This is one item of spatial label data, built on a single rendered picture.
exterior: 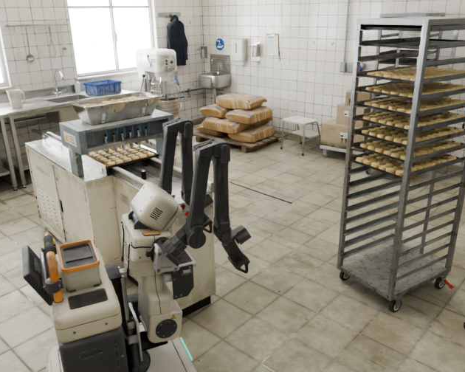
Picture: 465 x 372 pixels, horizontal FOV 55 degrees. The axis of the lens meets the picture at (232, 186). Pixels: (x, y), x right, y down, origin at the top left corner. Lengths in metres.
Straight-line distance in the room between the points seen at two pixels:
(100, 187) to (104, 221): 0.26
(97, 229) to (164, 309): 1.26
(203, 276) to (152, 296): 0.92
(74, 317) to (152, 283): 0.41
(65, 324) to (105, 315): 0.15
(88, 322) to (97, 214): 1.44
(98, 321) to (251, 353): 1.18
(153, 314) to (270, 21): 5.54
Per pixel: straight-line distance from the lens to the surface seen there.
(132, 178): 2.92
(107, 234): 3.30
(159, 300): 2.11
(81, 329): 1.90
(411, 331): 3.13
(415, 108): 2.65
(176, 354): 2.40
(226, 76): 7.56
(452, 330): 3.23
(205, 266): 2.96
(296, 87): 6.84
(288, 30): 6.86
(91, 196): 3.15
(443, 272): 3.53
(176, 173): 3.00
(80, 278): 1.96
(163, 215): 1.92
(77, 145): 3.08
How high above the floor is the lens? 1.87
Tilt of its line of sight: 21 degrees down
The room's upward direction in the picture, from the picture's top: 1 degrees counter-clockwise
